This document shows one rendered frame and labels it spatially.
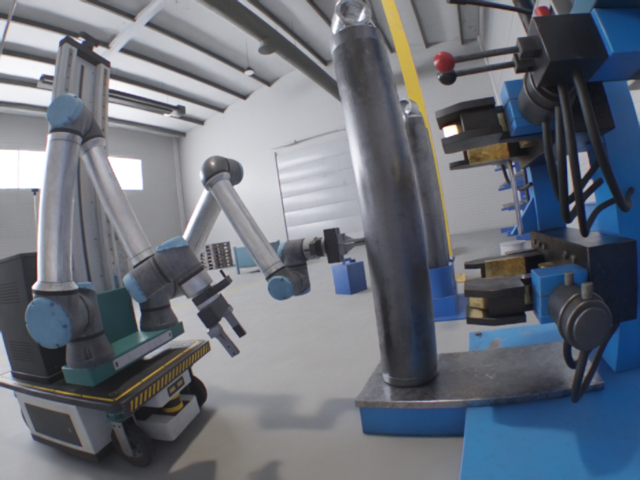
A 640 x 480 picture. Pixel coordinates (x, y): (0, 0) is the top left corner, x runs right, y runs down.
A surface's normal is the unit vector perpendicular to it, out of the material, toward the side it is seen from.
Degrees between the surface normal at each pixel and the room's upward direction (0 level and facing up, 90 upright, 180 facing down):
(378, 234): 90
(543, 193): 90
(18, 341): 90
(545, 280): 90
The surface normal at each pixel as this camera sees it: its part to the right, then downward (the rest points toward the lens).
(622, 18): -0.41, 0.08
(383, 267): -0.66, 0.11
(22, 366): -0.11, 0.04
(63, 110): 0.30, -0.16
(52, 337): 0.29, 0.06
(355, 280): 0.65, -0.09
